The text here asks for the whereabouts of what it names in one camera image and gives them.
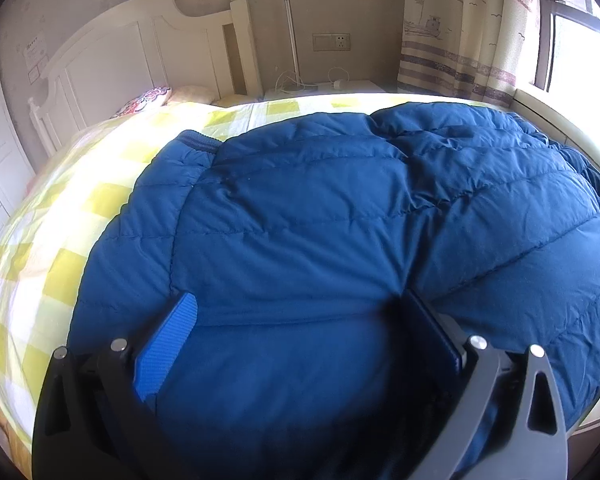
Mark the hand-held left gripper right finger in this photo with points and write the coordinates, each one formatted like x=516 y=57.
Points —
x=430 y=330

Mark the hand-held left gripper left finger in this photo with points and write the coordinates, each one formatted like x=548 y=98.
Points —
x=167 y=345

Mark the blue puffer jacket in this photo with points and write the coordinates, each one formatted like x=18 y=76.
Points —
x=305 y=220

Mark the yellow checked bed sheet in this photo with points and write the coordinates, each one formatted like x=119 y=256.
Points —
x=55 y=270

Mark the red blue floral pillow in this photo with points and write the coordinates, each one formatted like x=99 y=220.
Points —
x=147 y=99

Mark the beige window sill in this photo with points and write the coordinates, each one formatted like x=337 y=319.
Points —
x=570 y=125

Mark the white nightstand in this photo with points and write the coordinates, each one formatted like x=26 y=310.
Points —
x=360 y=89

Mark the beige pillow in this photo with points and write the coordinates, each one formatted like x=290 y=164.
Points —
x=195 y=95

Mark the white wooden headboard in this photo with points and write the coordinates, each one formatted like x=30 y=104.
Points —
x=110 y=75

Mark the printed beige curtain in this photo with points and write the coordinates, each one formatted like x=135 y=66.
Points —
x=455 y=35

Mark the silver lamp pole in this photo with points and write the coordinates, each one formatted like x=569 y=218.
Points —
x=290 y=35

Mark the wall socket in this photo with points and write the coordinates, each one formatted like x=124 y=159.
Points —
x=331 y=42

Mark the window frame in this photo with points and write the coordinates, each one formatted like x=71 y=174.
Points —
x=545 y=35

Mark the paper wall notice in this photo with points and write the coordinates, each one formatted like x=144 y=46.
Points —
x=34 y=52

